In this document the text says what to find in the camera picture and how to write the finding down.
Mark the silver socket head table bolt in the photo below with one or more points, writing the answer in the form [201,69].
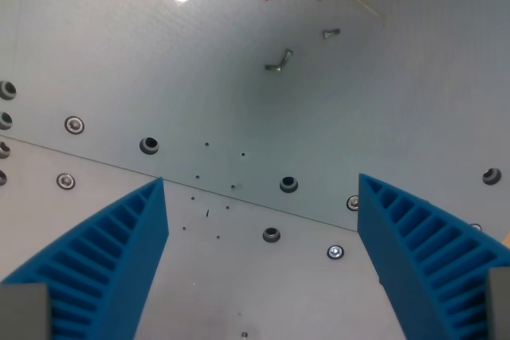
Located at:
[476,228]
[336,252]
[74,125]
[65,180]
[352,202]

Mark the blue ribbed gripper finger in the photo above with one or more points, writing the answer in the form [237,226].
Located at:
[402,244]
[119,260]

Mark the small loose metal screw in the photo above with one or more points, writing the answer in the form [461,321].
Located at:
[287,56]
[330,33]
[274,67]

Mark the yellow object at table edge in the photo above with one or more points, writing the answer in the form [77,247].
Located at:
[507,239]

